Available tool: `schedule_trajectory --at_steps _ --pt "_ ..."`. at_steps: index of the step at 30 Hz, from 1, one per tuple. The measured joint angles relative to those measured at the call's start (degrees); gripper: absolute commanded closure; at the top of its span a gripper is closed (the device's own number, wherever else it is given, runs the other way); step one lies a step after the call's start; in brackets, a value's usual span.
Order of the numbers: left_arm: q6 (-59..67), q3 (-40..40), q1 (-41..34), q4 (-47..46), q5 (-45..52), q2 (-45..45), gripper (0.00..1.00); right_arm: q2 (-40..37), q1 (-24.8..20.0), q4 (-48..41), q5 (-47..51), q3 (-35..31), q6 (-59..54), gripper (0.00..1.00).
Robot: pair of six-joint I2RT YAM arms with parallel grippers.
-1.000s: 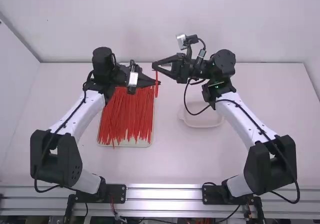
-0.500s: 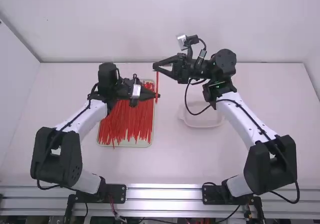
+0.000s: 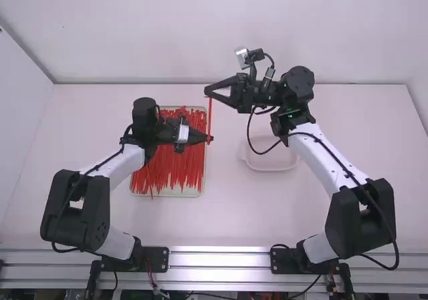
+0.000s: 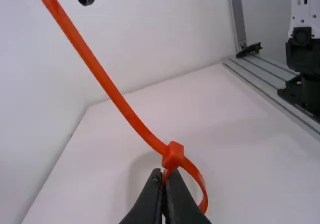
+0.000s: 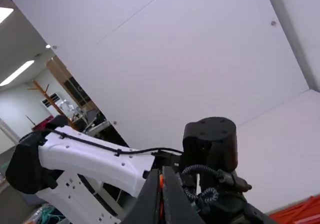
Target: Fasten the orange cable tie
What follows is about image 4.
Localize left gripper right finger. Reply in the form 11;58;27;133
162;167;212;224

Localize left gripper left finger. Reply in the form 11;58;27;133
117;168;165;224

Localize orange cable tie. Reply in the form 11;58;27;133
30;0;209;216

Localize silver rails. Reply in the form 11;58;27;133
222;0;320;145

